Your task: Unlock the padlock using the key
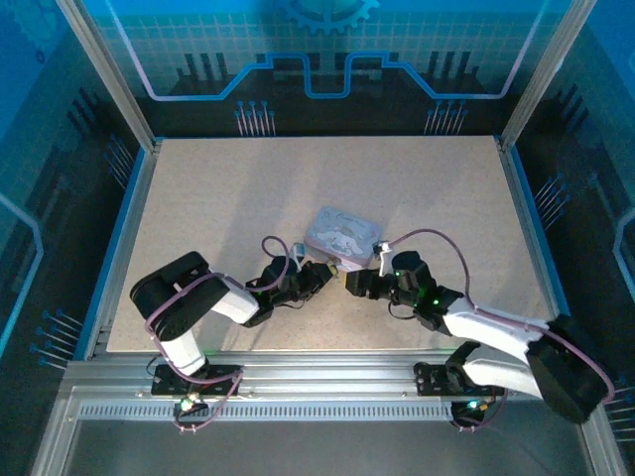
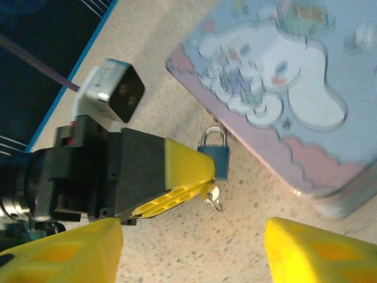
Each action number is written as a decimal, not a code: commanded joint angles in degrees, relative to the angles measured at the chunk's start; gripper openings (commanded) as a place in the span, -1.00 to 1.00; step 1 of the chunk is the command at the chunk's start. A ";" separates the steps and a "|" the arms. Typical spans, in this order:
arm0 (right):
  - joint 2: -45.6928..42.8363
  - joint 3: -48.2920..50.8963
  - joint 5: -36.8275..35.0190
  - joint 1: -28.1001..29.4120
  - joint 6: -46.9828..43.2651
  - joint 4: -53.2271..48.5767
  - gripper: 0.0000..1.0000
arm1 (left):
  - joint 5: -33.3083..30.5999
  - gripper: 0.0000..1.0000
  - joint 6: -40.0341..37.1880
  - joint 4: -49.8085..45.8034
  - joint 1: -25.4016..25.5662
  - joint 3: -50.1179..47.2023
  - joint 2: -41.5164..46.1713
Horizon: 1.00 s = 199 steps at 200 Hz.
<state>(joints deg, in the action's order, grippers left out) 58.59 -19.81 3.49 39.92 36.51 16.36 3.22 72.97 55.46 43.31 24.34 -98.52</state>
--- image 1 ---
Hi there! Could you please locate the aluminium front mounting rail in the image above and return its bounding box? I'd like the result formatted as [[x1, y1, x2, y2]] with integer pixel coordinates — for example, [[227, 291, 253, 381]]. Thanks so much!
[[63, 349, 547, 399]]

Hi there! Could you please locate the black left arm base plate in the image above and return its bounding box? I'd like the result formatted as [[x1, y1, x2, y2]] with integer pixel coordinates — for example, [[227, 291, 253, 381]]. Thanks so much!
[[150, 363, 245, 398]]

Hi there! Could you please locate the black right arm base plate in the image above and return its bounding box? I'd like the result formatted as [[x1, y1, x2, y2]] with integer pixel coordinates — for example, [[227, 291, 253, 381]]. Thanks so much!
[[413, 341, 500, 399]]

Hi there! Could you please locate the slotted aluminium rail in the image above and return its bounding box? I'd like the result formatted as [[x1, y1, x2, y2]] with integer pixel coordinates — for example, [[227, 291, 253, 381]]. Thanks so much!
[[77, 402, 465, 423]]

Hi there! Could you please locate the blue table edge strip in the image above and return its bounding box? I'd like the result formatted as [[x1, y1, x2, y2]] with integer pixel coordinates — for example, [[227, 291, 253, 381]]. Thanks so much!
[[72, 147, 151, 359], [509, 147, 565, 318]]

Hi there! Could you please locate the aluminium side rail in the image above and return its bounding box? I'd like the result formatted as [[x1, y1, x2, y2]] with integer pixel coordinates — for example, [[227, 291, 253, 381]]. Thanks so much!
[[495, 136, 570, 321], [83, 138, 165, 359]]

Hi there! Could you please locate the aluminium frame post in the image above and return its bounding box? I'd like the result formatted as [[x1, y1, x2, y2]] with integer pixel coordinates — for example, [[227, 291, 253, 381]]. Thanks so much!
[[498, 0, 597, 151], [55, 0, 161, 151]]

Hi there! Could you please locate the pastel cartoon tin box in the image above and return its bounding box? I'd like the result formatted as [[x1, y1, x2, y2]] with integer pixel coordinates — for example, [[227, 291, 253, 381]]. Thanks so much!
[[303, 204, 385, 274]]

